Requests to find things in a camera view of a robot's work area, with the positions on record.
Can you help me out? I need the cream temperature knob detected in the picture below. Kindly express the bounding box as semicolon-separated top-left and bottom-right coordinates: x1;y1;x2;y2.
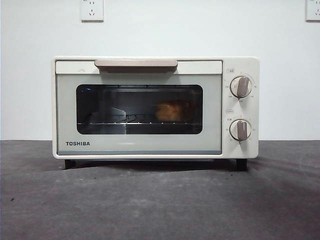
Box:
229;76;253;99

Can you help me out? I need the white wall socket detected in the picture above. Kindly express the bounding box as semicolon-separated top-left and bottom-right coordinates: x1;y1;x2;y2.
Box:
305;0;320;22
80;0;104;22

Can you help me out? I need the metal wire oven rack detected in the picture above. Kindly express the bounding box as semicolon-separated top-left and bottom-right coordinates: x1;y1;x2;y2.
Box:
76;114;203;126

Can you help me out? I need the cream Toshiba toaster oven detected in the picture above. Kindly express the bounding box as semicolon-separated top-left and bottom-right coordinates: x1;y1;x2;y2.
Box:
51;56;260;172

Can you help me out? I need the golden bread loaf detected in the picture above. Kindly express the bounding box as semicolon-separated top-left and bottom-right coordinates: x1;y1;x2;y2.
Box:
154;100;194;123

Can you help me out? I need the glass oven door with handle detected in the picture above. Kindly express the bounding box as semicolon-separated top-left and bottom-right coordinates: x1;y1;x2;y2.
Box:
55;59;223;156

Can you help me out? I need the cream timer knob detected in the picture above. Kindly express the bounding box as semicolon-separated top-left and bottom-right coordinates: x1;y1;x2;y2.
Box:
229;119;252;141

